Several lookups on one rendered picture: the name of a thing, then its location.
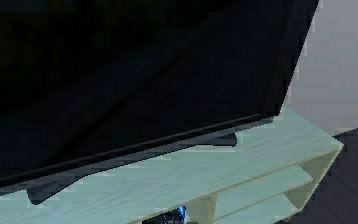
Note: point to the black television set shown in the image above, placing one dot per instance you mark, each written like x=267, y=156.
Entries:
x=137, y=83

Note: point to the pale green television stand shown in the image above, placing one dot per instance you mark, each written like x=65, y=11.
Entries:
x=200, y=176

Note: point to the black and blue box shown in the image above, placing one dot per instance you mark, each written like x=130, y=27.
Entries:
x=168, y=217

